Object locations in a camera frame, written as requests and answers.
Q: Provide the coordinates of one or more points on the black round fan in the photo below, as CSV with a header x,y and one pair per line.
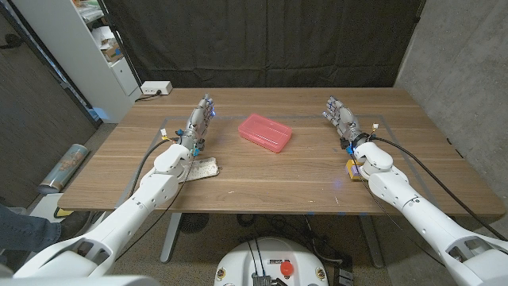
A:
x,y
193,222

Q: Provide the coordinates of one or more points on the cardboard box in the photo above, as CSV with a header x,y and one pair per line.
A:
x,y
112,52

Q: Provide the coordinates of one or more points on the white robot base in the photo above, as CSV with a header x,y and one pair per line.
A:
x,y
242,266

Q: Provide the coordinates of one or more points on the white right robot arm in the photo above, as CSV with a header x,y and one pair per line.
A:
x,y
420,214

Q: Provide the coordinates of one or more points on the white shelf cabinet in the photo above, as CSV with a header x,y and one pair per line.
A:
x,y
79,59

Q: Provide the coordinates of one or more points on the person's leg in jeans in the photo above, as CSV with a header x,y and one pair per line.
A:
x,y
24,230

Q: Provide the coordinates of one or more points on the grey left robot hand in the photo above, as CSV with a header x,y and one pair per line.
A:
x,y
198,121

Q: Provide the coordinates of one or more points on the black fabric mat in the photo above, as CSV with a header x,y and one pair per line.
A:
x,y
262,39

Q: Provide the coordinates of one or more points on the pink plastic pencil case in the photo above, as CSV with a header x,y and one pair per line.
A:
x,y
265,132

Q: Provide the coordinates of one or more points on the white power strip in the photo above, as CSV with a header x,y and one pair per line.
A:
x,y
155,87

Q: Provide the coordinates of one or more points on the grey table leg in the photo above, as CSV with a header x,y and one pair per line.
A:
x,y
170,238
372,242

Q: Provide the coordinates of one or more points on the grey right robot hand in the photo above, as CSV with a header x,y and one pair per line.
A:
x,y
345,119

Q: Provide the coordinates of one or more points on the white dotted fabric pouch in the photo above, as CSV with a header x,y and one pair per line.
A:
x,y
204,168

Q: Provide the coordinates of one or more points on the small yellow box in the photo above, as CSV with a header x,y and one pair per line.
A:
x,y
351,171

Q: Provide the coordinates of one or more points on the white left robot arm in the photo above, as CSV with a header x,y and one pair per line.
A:
x,y
131,210

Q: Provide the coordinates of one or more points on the red emergency stop button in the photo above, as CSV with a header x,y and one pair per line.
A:
x,y
286,268

